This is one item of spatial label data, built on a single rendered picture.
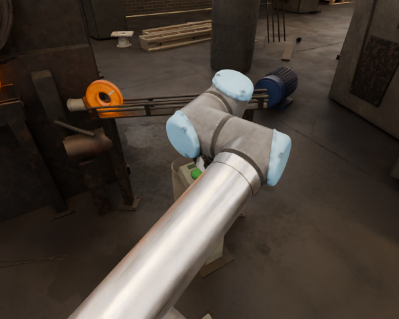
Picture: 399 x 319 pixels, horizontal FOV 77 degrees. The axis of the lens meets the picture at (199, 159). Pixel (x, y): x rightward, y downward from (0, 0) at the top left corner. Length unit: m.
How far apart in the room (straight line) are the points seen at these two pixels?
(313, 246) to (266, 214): 0.30
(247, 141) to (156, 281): 0.24
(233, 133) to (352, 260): 1.25
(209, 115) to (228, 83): 0.11
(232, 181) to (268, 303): 1.01
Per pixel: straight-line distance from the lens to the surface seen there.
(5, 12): 1.29
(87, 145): 1.32
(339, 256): 1.57
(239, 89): 0.54
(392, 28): 2.68
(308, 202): 1.75
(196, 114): 0.48
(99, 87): 1.22
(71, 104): 1.31
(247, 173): 0.38
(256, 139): 0.42
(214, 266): 1.36
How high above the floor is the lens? 1.20
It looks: 39 degrees down
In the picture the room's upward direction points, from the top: straight up
